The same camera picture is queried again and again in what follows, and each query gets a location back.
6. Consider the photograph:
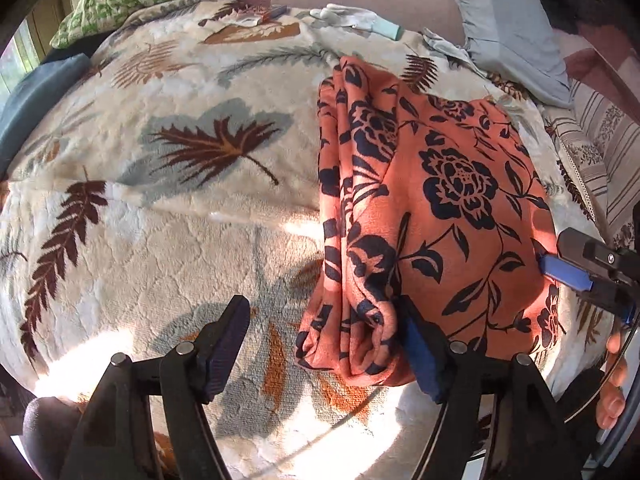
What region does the window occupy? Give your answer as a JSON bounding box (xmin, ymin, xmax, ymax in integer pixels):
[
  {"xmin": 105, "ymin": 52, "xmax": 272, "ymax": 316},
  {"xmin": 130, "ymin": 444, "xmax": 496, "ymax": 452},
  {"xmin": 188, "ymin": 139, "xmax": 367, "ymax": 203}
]
[{"xmin": 0, "ymin": 20, "xmax": 38, "ymax": 96}]

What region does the person's dark trouser leg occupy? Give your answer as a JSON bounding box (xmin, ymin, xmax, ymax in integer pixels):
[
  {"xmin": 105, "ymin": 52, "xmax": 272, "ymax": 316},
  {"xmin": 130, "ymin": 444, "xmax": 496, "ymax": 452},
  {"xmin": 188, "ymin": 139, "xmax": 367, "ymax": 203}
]
[{"xmin": 22, "ymin": 396, "xmax": 86, "ymax": 480}]

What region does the blue-grey folded cloth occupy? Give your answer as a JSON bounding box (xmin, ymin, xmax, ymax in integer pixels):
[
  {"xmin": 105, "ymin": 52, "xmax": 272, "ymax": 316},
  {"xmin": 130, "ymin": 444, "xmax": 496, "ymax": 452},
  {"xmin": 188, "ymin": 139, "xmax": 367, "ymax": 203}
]
[{"xmin": 0, "ymin": 52, "xmax": 91, "ymax": 176}]

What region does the cream leaf-print blanket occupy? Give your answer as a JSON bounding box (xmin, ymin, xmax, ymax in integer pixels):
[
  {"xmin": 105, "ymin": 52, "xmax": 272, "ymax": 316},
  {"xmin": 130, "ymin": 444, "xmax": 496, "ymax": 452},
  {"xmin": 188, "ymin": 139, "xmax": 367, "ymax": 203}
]
[{"xmin": 0, "ymin": 0, "xmax": 621, "ymax": 480}]

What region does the small teal box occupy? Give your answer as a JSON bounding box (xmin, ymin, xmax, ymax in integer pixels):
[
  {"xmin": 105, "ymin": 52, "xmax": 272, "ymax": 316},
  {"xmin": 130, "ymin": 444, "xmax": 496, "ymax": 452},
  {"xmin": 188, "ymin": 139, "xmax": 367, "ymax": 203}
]
[{"xmin": 372, "ymin": 20, "xmax": 402, "ymax": 41}]

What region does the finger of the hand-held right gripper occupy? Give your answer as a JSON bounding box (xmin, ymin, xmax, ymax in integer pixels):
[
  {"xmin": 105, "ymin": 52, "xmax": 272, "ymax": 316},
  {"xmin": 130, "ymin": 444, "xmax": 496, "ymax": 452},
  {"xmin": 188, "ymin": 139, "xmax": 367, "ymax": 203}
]
[
  {"xmin": 540, "ymin": 252, "xmax": 637, "ymax": 327},
  {"xmin": 556, "ymin": 227, "xmax": 640, "ymax": 283}
]

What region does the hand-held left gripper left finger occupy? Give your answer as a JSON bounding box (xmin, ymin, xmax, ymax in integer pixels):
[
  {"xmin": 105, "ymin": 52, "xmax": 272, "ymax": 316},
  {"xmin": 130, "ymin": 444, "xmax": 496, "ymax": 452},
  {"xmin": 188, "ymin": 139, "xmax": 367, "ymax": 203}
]
[{"xmin": 60, "ymin": 295, "xmax": 251, "ymax": 480}]

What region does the orange black floral garment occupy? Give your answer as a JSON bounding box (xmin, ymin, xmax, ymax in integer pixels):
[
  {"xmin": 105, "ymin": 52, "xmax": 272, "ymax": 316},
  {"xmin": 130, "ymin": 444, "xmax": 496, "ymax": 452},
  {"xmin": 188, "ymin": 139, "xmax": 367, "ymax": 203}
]
[{"xmin": 295, "ymin": 56, "xmax": 568, "ymax": 387}]

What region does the white cloth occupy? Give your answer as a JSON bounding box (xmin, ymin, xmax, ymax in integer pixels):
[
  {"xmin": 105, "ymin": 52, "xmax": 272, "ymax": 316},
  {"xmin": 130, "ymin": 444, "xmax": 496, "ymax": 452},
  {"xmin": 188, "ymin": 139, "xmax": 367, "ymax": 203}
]
[{"xmin": 422, "ymin": 29, "xmax": 476, "ymax": 63}]

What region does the white glove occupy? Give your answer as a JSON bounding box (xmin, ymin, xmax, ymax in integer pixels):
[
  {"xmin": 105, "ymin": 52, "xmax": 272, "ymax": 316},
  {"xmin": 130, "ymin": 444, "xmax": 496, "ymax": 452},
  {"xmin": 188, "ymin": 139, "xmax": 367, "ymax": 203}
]
[{"xmin": 309, "ymin": 4, "xmax": 386, "ymax": 31}]

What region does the beige striped cushion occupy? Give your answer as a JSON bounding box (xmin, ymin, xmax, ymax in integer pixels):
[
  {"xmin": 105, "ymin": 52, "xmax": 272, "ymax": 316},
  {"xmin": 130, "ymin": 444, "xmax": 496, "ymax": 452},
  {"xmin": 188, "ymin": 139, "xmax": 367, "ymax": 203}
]
[{"xmin": 542, "ymin": 80, "xmax": 640, "ymax": 251}]

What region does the person's right hand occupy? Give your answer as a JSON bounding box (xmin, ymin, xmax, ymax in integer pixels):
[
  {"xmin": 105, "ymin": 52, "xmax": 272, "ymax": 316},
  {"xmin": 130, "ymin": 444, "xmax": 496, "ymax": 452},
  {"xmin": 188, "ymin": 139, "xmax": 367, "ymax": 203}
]
[{"xmin": 595, "ymin": 332, "xmax": 629, "ymax": 429}]

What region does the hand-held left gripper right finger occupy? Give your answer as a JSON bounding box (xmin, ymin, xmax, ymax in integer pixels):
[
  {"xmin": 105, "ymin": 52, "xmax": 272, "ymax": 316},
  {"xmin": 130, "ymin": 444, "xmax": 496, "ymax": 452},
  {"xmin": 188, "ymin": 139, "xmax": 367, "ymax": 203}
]
[{"xmin": 397, "ymin": 294, "xmax": 583, "ymax": 480}]

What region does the grey pillow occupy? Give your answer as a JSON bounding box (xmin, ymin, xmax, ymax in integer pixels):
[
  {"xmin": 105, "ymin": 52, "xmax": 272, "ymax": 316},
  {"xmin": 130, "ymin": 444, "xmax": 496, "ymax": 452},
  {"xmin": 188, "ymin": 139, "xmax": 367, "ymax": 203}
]
[{"xmin": 442, "ymin": 0, "xmax": 571, "ymax": 108}]

